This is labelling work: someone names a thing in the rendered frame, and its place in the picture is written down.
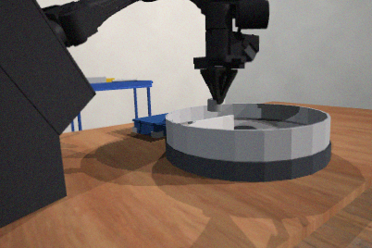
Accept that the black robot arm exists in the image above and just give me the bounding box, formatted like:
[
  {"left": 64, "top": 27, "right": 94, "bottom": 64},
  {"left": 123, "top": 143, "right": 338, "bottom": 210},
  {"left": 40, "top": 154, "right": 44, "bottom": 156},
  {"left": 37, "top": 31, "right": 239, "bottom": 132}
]
[{"left": 44, "top": 0, "right": 269, "bottom": 62}]

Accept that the grey round turntable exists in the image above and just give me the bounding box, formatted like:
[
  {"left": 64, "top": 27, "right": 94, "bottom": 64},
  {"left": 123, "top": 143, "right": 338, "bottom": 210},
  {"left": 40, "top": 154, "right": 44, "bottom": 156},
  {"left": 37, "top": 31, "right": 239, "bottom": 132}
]
[{"left": 165, "top": 104, "right": 331, "bottom": 182}]

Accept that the silver metal bushing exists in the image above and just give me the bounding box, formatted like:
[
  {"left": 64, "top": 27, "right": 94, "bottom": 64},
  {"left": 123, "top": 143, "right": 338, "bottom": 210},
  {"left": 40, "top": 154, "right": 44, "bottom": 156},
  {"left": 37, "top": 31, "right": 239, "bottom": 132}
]
[{"left": 207, "top": 98, "right": 222, "bottom": 112}]

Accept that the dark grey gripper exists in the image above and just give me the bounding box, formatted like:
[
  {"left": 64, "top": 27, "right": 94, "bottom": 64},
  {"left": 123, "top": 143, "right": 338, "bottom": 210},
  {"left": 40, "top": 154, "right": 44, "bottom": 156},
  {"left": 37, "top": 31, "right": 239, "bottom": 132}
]
[{"left": 193, "top": 29, "right": 246, "bottom": 104}]

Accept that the blue open box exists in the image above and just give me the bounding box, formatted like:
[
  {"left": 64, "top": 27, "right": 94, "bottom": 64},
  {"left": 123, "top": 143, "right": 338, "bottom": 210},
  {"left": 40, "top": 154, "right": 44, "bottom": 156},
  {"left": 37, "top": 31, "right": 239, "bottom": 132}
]
[{"left": 134, "top": 113, "right": 168, "bottom": 136}]

